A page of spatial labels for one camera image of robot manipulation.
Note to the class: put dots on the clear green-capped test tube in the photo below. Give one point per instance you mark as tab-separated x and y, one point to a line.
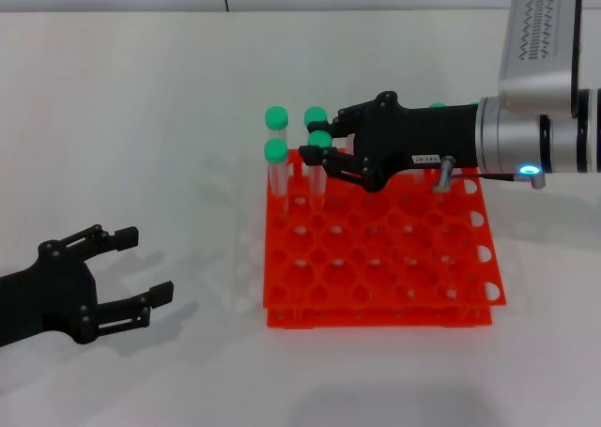
320	138
275	116
314	115
437	105
274	149

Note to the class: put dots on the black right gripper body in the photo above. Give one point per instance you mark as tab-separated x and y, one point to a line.
422	133

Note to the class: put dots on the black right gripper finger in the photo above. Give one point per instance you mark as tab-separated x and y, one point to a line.
347	119
343	164

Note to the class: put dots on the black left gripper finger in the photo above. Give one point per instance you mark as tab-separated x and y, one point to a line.
162	293
127	238

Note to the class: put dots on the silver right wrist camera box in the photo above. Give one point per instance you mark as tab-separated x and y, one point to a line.
540	47

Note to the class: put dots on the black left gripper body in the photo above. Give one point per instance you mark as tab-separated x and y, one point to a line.
51	295

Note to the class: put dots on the orange test tube rack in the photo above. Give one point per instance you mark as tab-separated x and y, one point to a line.
375	253

